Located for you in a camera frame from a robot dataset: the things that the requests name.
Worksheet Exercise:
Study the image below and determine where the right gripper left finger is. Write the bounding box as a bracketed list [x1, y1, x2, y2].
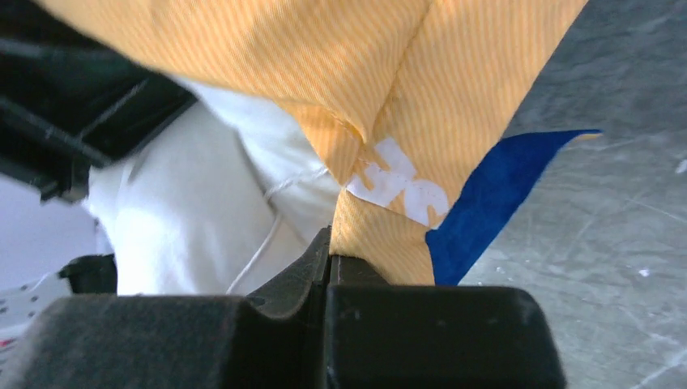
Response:
[1, 228, 331, 388]

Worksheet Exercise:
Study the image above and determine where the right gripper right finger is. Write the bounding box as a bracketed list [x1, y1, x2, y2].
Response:
[324, 256, 566, 388]

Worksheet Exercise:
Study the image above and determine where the yellow and blue pillowcase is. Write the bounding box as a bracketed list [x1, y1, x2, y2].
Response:
[41, 1, 584, 284]

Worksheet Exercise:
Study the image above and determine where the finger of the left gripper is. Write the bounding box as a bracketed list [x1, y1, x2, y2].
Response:
[1, 1, 195, 203]

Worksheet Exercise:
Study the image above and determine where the white pillow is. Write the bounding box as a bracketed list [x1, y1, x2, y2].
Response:
[83, 77, 339, 295]

